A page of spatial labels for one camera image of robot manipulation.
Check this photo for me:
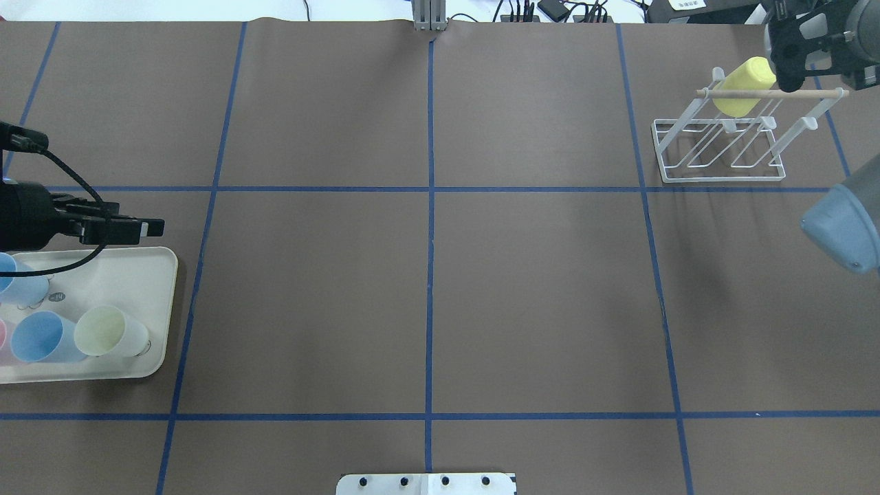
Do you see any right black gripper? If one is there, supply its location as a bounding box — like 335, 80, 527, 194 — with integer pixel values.
764, 1, 879, 90

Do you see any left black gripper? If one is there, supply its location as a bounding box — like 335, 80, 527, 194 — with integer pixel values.
1, 181, 166, 252

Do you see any yellow plastic cup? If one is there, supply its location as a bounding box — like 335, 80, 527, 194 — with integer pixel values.
713, 56, 777, 118

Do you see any grey plastic cup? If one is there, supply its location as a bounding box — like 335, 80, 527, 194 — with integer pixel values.
796, 12, 828, 40

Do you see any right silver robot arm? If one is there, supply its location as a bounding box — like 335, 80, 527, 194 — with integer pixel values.
762, 1, 879, 274

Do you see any far light blue cup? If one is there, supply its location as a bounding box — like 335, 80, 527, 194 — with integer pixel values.
1, 253, 50, 307

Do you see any light blue cup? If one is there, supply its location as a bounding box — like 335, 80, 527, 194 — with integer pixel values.
1, 253, 50, 307
10, 311, 86, 363

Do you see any white plastic cup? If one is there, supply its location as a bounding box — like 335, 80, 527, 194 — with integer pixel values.
74, 306, 151, 358

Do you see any near light blue cup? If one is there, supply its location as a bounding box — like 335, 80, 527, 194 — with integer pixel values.
10, 311, 86, 363

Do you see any pink plastic cup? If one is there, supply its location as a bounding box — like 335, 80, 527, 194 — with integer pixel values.
0, 319, 19, 367

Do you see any black box with label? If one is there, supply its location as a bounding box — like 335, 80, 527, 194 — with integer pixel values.
645, 1, 761, 25

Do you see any black power adapter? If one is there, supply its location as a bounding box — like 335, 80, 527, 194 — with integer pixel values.
537, 0, 570, 23

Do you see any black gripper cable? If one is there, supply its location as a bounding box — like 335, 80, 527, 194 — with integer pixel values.
0, 121, 115, 278

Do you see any white wire cup rack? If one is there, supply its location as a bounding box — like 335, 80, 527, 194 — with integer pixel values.
650, 67, 851, 185

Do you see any aluminium frame post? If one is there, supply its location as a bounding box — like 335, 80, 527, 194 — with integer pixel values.
410, 0, 448, 32

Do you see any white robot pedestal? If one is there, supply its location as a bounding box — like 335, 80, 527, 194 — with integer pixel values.
335, 472, 518, 494

